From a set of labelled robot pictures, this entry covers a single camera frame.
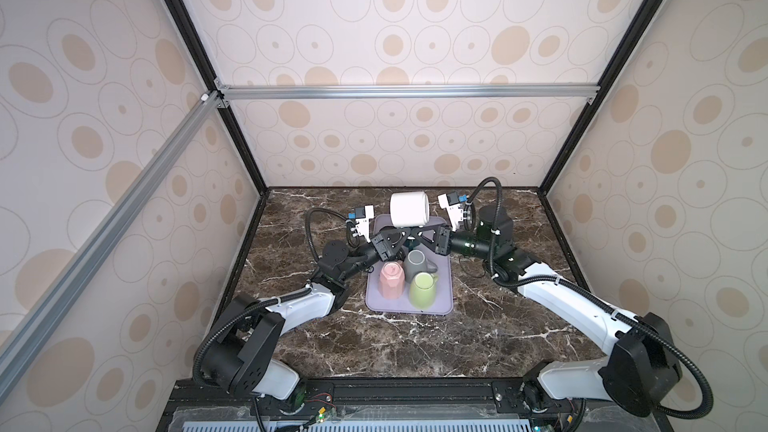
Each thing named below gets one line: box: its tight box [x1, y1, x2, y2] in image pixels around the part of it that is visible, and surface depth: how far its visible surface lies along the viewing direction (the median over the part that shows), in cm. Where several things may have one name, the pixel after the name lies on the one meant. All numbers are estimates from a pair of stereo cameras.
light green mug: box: [409, 272, 439, 310], surface depth 86 cm
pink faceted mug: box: [378, 261, 405, 300], surface depth 87 cm
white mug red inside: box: [390, 191, 430, 227], surface depth 70 cm
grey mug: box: [404, 248, 438, 283], surface depth 90 cm
